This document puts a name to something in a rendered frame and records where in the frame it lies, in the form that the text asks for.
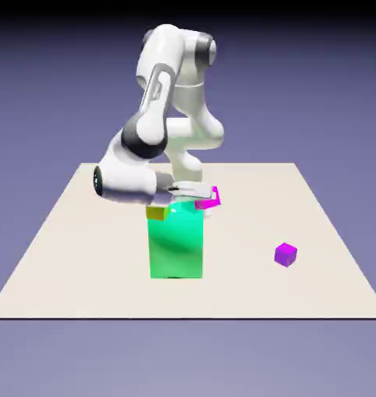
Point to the large green box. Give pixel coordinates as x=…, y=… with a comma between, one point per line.
x=175, y=242

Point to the small magenta cube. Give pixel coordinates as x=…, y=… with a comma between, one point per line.
x=206, y=204

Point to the small yellow cube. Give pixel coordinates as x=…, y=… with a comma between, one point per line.
x=156, y=213

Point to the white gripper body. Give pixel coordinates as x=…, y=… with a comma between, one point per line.
x=192, y=189

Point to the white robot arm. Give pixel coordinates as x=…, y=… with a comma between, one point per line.
x=150, y=130

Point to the small purple cube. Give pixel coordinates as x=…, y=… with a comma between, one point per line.
x=285, y=254

